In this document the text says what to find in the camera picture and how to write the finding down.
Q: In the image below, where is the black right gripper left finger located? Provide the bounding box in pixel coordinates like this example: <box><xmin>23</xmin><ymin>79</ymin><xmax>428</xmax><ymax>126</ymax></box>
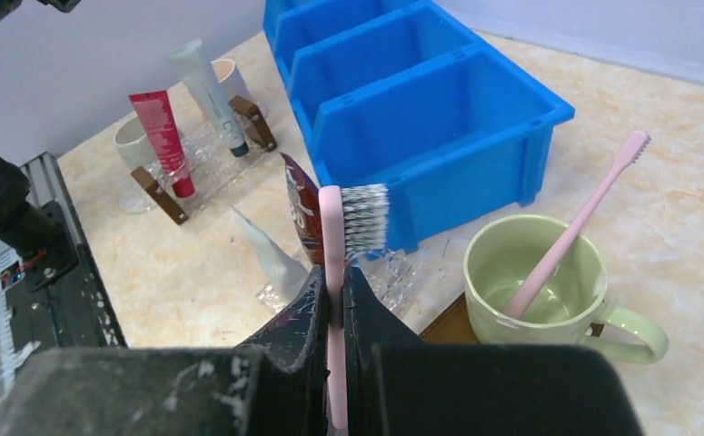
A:
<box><xmin>0</xmin><ymin>267</ymin><xmax>328</xmax><ymax>435</ymax></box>

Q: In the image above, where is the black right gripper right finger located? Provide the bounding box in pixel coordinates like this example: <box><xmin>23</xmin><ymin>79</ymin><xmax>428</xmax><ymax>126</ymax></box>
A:
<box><xmin>343</xmin><ymin>267</ymin><xmax>642</xmax><ymax>435</ymax></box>

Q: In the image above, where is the clear textured acrylic tray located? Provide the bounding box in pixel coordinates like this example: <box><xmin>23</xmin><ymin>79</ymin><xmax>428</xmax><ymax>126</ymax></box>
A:
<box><xmin>255</xmin><ymin>250</ymin><xmax>416</xmax><ymax>318</ymax></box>

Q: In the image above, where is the white tube orange cap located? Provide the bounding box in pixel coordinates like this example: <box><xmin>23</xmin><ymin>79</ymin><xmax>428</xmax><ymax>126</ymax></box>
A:
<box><xmin>231</xmin><ymin>206</ymin><xmax>309</xmax><ymax>309</ymax></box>

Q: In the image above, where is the light pink toothbrush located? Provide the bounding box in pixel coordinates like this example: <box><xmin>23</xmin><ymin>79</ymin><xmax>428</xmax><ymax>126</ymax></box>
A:
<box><xmin>319</xmin><ymin>183</ymin><xmax>390</xmax><ymax>431</ymax></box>

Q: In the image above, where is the green ceramic mug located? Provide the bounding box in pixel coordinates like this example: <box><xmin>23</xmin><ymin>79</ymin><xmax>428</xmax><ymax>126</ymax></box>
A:
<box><xmin>462</xmin><ymin>214</ymin><xmax>669</xmax><ymax>364</ymax></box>

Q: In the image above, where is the clear holder with wooden ends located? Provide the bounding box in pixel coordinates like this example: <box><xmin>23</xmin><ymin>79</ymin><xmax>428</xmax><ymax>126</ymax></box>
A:
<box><xmin>117</xmin><ymin>97</ymin><xmax>277</xmax><ymax>225</ymax></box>

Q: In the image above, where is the cream speckled ceramic mug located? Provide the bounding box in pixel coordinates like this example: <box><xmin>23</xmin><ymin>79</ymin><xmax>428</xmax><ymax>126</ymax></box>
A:
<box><xmin>114</xmin><ymin>116</ymin><xmax>158</xmax><ymax>171</ymax></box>

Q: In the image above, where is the white ceramic mug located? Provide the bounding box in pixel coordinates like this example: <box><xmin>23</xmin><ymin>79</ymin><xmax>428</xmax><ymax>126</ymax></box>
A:
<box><xmin>211</xmin><ymin>57</ymin><xmax>256</xmax><ymax>103</ymax></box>

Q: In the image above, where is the white tube black cap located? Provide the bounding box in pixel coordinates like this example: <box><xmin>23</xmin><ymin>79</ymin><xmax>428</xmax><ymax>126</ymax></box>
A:
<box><xmin>164</xmin><ymin>38</ymin><xmax>249</xmax><ymax>158</ymax></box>

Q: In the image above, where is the brown oval wooden tray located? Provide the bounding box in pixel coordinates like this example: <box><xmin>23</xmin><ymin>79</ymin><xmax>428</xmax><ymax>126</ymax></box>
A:
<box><xmin>419</xmin><ymin>292</ymin><xmax>606</xmax><ymax>345</ymax></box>

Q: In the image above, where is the blue divided storage bin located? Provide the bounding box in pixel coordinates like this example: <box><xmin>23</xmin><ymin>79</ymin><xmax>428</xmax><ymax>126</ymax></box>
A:
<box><xmin>263</xmin><ymin>1</ymin><xmax>575</xmax><ymax>253</ymax></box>

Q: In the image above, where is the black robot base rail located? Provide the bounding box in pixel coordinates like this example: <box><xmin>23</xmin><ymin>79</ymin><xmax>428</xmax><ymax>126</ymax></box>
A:
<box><xmin>0</xmin><ymin>150</ymin><xmax>129</xmax><ymax>399</ymax></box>

